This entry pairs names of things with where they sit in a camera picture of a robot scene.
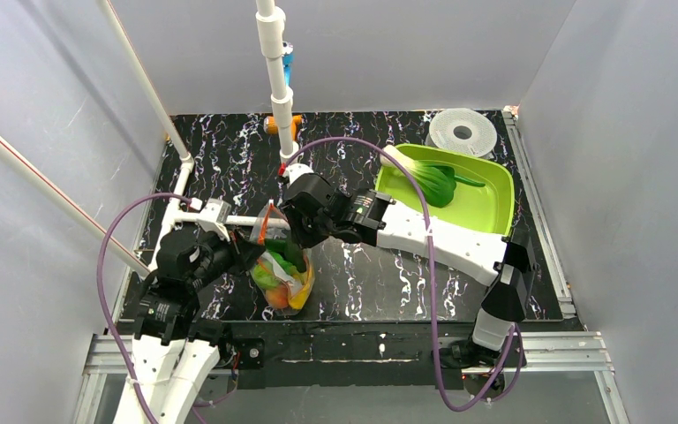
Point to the clear zip top bag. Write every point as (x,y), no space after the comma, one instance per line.
(271,223)

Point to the green plastic basin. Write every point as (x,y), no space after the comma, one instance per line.
(487,209)

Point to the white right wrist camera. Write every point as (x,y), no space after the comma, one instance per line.
(290,173)

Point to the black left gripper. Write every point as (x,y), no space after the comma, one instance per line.
(241,252)

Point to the peach toy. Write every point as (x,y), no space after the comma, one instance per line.
(278,297)

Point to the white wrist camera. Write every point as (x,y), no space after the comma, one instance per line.
(212,216)
(290,173)

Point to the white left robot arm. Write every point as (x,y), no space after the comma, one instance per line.
(172,350)

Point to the aluminium rail frame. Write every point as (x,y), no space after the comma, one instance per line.
(380,354)

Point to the light green lime toy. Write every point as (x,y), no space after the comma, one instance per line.
(265,278)

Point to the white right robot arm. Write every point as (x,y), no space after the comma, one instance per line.
(505,265)

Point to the yellow banana toy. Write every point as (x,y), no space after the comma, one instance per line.
(299,298)

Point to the green cucumber toy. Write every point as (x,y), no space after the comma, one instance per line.
(295,255)

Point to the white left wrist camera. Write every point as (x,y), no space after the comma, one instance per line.
(212,216)

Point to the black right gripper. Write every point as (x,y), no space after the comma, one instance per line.
(295,228)

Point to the bok choy toy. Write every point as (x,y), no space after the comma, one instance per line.
(436,182)

